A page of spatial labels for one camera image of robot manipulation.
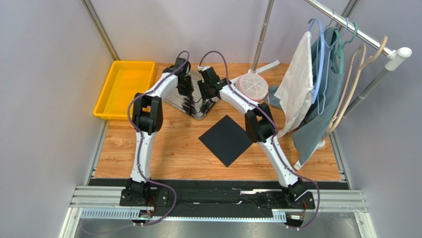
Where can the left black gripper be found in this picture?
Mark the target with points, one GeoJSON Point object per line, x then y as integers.
{"type": "Point", "coordinates": [187, 91]}

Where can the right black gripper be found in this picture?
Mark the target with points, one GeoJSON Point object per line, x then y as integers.
{"type": "Point", "coordinates": [204, 89]}

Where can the black paper napkin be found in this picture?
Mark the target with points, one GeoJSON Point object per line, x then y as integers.
{"type": "Point", "coordinates": [227, 140]}

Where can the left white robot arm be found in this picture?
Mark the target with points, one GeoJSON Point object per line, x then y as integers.
{"type": "Point", "coordinates": [147, 119]}

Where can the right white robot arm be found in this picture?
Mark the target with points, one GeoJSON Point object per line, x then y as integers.
{"type": "Point", "coordinates": [260, 128]}

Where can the silver metal tray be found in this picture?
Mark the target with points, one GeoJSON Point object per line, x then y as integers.
{"type": "Point", "coordinates": [194, 106]}

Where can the pink white round container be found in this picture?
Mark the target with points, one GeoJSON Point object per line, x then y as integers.
{"type": "Point", "coordinates": [253, 86]}

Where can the yellow plastic bin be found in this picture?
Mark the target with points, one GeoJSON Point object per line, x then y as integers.
{"type": "Point", "coordinates": [125, 78]}

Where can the white towel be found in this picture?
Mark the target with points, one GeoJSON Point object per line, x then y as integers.
{"type": "Point", "coordinates": [294, 92]}

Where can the blue clothes hanger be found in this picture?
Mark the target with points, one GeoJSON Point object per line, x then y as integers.
{"type": "Point", "coordinates": [323, 58]}

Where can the teal grey garment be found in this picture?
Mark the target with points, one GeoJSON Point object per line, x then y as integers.
{"type": "Point", "coordinates": [313, 127]}

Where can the green clothes hanger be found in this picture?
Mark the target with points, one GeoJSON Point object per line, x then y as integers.
{"type": "Point", "coordinates": [340, 45]}

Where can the beige clothes hanger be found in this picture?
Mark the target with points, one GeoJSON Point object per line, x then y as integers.
{"type": "Point", "coordinates": [372, 59]}
{"type": "Point", "coordinates": [356, 65]}

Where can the metal clothes rack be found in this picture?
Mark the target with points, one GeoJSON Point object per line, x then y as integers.
{"type": "Point", "coordinates": [395, 57]}

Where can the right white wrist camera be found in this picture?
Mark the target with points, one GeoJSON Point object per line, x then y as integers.
{"type": "Point", "coordinates": [202, 68]}

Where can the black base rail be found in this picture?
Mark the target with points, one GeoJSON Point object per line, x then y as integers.
{"type": "Point", "coordinates": [213, 198]}

